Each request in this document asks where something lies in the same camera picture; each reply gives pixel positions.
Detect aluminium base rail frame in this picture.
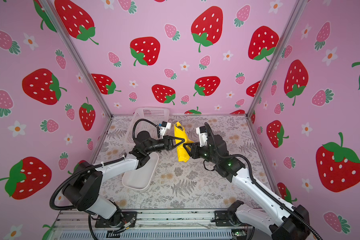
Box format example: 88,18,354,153
47,208,304,240

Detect white perforated plastic basket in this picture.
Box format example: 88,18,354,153
124,107,170,146

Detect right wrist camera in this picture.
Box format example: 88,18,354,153
196,126,208,147

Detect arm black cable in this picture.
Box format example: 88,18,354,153
49,118,163,240
202,122,323,240

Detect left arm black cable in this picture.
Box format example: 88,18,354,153
49,118,163,240

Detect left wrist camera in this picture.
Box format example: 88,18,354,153
158,121,172,139

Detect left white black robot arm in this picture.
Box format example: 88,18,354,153
62,131,186,226

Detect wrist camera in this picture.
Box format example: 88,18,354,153
196,126,208,147
158,121,172,139

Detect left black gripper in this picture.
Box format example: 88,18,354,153
143,137,183,156

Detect white plastic tray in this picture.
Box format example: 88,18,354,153
122,153,159,192

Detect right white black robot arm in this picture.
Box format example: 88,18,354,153
183,135,314,240

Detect yellow paper napkin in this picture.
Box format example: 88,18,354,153
174,122,193,163

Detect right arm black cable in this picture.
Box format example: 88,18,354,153
202,122,323,240

